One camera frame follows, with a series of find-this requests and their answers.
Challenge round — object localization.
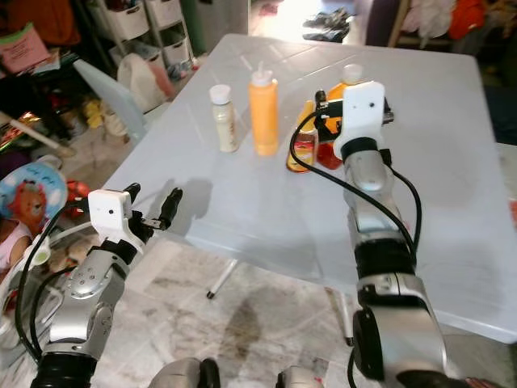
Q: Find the yellow-capped honey bottle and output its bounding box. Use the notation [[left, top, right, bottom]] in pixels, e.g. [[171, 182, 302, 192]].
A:
[[286, 99, 320, 173]]

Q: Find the red ball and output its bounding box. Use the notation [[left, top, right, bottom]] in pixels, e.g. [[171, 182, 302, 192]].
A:
[[65, 179, 86, 215]]

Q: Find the orange squeeze bottle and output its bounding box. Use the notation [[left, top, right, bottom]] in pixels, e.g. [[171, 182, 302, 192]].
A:
[[248, 63, 280, 157]]

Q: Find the pair of black sandals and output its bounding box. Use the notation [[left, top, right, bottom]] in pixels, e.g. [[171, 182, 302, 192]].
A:
[[303, 8, 353, 41]]

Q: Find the white plastic folding table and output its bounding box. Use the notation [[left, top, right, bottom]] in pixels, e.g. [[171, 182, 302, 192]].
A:
[[101, 34, 517, 347]]

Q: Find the lion print baby bouncer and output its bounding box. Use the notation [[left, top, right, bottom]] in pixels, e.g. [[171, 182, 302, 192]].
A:
[[0, 162, 99, 340]]

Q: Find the small cream bottle white cap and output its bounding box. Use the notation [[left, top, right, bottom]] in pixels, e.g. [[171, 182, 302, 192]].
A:
[[208, 84, 239, 153]]

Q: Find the white plastic chair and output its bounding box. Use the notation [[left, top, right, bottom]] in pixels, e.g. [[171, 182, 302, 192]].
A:
[[73, 58, 170, 148]]

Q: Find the white plastic bag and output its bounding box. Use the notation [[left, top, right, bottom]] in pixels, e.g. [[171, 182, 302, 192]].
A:
[[117, 53, 170, 110]]

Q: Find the orange garment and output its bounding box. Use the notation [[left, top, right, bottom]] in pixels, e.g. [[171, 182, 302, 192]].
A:
[[448, 0, 490, 40]]

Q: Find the baby in pink clothes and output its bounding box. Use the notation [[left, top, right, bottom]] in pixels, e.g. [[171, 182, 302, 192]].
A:
[[0, 218, 33, 280]]

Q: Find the pink book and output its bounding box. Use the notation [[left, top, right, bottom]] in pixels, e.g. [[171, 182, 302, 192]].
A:
[[0, 23, 61, 74]]

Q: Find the silver left robot leg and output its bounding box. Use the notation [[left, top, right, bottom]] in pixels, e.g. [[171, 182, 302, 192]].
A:
[[149, 358, 221, 388]]

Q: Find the silver robot leg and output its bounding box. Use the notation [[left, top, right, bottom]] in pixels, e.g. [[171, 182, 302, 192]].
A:
[[275, 365, 328, 388], [149, 358, 221, 388]]

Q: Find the white plastic drawer unit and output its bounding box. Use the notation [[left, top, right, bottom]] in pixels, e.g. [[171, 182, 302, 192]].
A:
[[89, 0, 195, 67]]

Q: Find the silver right robot leg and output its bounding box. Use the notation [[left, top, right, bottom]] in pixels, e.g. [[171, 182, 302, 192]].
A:
[[275, 365, 328, 388]]

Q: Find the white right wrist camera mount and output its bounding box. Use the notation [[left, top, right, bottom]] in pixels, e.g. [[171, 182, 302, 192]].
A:
[[333, 81, 387, 158]]

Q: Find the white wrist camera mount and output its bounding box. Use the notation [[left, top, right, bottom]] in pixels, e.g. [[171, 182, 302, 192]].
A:
[[333, 81, 387, 158], [88, 189, 142, 246]]

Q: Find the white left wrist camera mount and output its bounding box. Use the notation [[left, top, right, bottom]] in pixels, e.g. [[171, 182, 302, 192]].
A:
[[88, 189, 142, 246]]

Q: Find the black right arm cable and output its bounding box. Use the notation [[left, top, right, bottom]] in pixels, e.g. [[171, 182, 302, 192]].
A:
[[288, 109, 422, 259]]

